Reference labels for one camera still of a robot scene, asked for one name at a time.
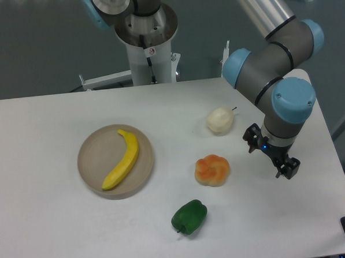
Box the beige round plate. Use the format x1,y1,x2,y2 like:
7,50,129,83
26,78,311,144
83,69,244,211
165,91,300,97
77,124,154,200

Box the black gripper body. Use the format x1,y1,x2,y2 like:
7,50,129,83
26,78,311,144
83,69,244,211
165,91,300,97
259,137,291,167

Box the white pear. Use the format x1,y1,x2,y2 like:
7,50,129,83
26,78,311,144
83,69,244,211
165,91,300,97
206,107,237,136

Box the black cable on pedestal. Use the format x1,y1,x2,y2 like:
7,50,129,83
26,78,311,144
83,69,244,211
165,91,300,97
139,33,158,85

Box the yellow banana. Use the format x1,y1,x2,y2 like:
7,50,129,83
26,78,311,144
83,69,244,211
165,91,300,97
101,129,139,191

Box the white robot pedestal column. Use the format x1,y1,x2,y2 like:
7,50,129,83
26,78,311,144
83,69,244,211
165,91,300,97
114,3,178,86

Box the orange knotted bread roll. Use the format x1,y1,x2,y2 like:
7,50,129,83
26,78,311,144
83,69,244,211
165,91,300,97
194,154,230,187

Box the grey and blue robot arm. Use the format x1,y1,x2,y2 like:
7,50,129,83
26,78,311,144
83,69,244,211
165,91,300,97
81,0,324,178

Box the green bell pepper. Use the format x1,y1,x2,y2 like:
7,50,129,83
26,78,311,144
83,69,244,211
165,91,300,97
171,199,207,235

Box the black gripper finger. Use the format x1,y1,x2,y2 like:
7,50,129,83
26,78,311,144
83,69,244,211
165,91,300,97
242,123,262,153
274,156,301,180

